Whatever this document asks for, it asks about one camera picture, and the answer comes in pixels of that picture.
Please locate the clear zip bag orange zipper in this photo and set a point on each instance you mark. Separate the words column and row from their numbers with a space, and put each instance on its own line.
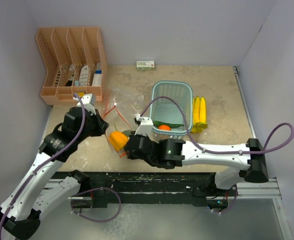
column 113, row 115

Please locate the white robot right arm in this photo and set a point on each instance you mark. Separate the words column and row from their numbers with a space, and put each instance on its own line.
column 244, row 162

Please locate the green cucumber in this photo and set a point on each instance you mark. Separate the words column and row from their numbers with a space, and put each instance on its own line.
column 171, row 125

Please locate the light blue plastic basket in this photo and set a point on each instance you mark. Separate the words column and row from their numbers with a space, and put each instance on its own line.
column 173, row 105

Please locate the white blue box in organizer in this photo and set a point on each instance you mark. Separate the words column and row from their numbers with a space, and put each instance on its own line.
column 97, row 78

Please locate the orange fruit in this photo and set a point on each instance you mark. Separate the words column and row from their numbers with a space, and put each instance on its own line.
column 118, row 140

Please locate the small orange tangerine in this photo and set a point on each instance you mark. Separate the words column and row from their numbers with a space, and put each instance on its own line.
column 164, row 127

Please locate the white bottle in organizer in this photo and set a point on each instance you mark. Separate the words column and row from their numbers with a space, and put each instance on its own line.
column 84, row 76

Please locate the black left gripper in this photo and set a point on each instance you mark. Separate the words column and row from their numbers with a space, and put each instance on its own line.
column 101, row 125

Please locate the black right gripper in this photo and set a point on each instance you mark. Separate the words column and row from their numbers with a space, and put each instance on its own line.
column 130, row 156

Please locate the yellow banana bunch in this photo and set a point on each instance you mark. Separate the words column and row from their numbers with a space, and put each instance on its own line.
column 199, row 115

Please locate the small green white box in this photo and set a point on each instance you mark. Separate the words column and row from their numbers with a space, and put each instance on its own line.
column 145, row 65

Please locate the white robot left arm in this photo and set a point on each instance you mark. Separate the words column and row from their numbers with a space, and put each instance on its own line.
column 22, row 212

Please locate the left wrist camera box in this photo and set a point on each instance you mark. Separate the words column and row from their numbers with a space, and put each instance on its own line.
column 88, row 101

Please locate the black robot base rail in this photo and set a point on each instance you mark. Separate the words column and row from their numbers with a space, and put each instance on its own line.
column 196, row 189

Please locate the pink plastic file organizer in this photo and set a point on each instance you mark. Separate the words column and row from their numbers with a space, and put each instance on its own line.
column 65, row 50

